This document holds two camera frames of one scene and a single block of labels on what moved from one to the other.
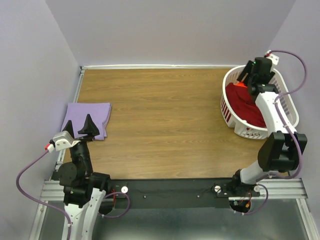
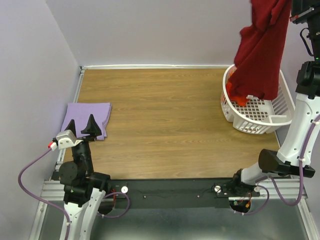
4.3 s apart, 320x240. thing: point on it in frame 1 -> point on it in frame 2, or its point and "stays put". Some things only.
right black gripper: [246, 70] -> [302, 10]
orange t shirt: [240, 84] -> [232, 94]
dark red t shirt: [244, 105] -> [259, 51]
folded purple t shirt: [77, 113] stays put
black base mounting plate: [179, 193] stays put
